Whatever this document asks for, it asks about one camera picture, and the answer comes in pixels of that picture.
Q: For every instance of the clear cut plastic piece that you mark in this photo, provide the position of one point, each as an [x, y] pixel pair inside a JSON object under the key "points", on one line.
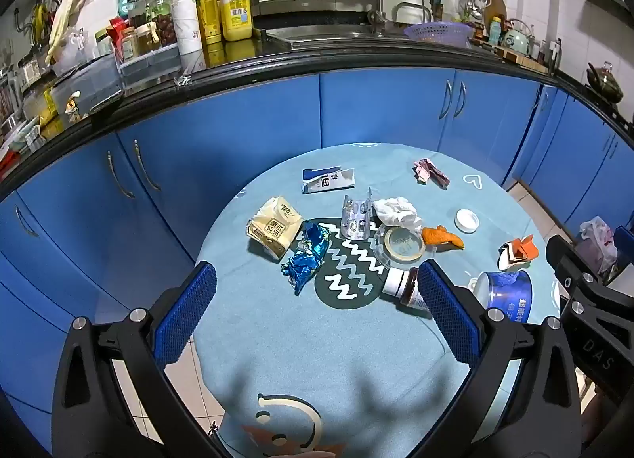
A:
{"points": [[354, 220]]}

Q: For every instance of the teal bottle with yellow cap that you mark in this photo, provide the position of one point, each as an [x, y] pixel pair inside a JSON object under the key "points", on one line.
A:
{"points": [[496, 31]]}

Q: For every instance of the dark wok with glass lid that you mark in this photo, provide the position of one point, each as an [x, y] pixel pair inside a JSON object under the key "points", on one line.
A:
{"points": [[604, 84]]}

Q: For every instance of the white bottle cap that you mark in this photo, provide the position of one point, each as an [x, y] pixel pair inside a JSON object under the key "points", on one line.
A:
{"points": [[467, 220]]}

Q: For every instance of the long wooden board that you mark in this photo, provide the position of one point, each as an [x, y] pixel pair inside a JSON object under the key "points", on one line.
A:
{"points": [[525, 61]]}

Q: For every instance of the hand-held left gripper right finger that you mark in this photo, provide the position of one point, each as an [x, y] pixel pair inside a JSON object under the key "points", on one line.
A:
{"points": [[448, 314]]}

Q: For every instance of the blue foil wrapper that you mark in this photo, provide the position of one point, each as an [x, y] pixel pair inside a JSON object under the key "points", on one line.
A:
{"points": [[307, 259]]}

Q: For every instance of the round table, light blue cloth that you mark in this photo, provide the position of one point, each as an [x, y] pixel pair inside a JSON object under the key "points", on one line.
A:
{"points": [[396, 364]]}

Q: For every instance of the orange peel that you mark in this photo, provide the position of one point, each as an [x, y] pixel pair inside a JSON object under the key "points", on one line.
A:
{"points": [[438, 237]]}

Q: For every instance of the purple plastic colander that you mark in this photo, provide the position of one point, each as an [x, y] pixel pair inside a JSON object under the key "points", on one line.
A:
{"points": [[438, 31]]}

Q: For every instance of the blue kitchen cabinets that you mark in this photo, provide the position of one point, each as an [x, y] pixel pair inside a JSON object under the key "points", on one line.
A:
{"points": [[247, 141]]}

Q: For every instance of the white tissue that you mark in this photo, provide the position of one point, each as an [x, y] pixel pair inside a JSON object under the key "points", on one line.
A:
{"points": [[396, 210]]}

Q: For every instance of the brown bottle with white cap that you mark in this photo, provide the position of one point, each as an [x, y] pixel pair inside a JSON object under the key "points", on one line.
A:
{"points": [[401, 287]]}

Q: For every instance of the steel kitchen sink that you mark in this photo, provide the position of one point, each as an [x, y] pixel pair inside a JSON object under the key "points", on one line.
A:
{"points": [[327, 34]]}

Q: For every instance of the orange white carton piece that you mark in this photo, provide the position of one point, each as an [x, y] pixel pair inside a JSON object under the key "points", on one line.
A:
{"points": [[517, 252]]}

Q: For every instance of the white paper towel roll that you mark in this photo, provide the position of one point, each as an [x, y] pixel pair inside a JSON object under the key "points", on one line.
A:
{"points": [[187, 27]]}

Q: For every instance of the jar of red dates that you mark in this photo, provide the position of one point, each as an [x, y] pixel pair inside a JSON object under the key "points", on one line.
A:
{"points": [[164, 24]]}

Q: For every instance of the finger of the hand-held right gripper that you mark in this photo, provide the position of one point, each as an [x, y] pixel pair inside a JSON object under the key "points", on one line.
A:
{"points": [[562, 255], [625, 245]]}

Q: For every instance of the round wooden cutting board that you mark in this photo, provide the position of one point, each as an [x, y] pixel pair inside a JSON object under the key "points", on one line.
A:
{"points": [[498, 12]]}

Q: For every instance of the grey bin with white bag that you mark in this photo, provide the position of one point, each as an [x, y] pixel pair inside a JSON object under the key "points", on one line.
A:
{"points": [[597, 240]]}

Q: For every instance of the mint green kettle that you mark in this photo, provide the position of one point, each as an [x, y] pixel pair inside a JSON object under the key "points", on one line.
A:
{"points": [[517, 41]]}

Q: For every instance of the pink wrapper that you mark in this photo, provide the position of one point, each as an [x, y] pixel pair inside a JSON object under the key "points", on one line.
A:
{"points": [[431, 171]]}

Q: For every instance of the clear plastic storage tray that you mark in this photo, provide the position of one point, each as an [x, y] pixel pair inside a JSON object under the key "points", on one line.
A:
{"points": [[148, 64]]}

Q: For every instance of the cream tissue packet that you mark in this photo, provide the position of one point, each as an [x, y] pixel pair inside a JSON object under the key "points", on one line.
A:
{"points": [[277, 230]]}

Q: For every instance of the amber oil bottle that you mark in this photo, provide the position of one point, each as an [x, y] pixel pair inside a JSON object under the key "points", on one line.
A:
{"points": [[209, 12]]}

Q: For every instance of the blue white paper cup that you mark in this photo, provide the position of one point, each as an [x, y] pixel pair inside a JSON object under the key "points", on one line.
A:
{"points": [[510, 297]]}

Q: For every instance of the blue white carton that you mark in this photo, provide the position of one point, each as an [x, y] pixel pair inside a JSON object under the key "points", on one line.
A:
{"points": [[327, 183]]}

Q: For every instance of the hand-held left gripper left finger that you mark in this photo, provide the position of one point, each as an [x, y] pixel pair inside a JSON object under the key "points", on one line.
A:
{"points": [[185, 309]]}

